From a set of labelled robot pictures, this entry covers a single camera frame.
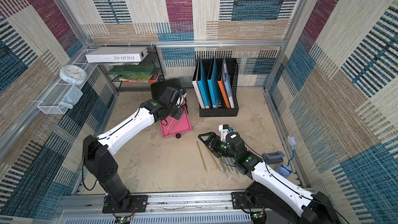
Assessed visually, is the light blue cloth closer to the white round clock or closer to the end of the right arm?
the white round clock

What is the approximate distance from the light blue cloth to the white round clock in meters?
0.03

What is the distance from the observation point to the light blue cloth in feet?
2.18

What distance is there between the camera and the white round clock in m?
0.73

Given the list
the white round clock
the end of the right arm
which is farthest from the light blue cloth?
the end of the right arm
